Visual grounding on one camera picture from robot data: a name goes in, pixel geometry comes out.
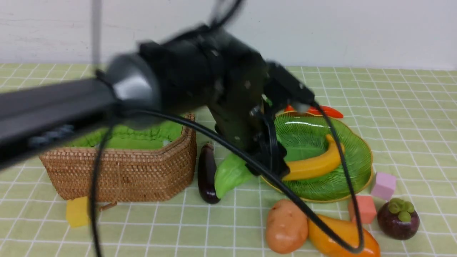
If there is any purple toy mangosteen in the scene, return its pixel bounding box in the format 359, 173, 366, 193
377, 197, 421, 241

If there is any yellow toy banana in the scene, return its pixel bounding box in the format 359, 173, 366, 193
282, 135, 342, 181

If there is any green checkered tablecloth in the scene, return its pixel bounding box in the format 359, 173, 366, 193
0, 66, 457, 257

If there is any brown toy potato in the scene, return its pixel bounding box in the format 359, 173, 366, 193
265, 199, 308, 254

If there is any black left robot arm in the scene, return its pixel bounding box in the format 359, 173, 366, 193
1, 25, 290, 178

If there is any green glass leaf plate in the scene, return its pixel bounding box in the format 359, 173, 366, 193
275, 112, 374, 203

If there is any light purple foam cube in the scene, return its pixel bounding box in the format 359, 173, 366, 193
371, 171, 397, 201

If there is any green toy bitter gourd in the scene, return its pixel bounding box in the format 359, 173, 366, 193
214, 153, 254, 199

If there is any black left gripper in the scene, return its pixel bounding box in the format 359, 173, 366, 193
139, 25, 290, 179

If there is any orange toy carrot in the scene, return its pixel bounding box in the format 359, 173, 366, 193
284, 105, 344, 119

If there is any orange toy mango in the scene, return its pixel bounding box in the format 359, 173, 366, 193
307, 215, 381, 257

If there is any dark purple toy eggplant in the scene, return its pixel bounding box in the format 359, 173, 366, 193
197, 142, 220, 205

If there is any woven wicker basket green lining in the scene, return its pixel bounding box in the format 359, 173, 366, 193
39, 122, 197, 202

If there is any yellow foam cube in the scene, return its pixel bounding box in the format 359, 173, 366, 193
65, 196, 90, 228

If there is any pink-red foam cube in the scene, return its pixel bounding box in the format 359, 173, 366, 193
348, 195, 377, 224

